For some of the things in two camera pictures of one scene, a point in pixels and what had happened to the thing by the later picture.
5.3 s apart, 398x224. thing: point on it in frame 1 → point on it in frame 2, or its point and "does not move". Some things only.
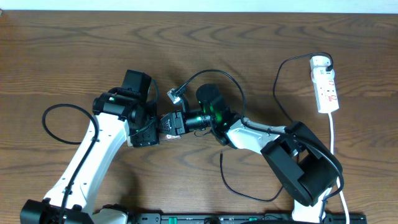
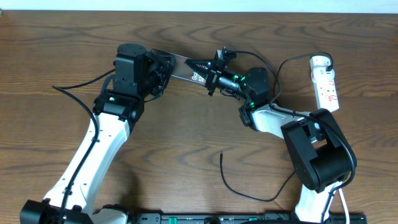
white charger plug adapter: [319, 61] does not move
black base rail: [240, 218] does not move
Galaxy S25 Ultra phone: [163, 137] → [182, 70]
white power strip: [325, 88] does not move
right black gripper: [177, 122] → [210, 68]
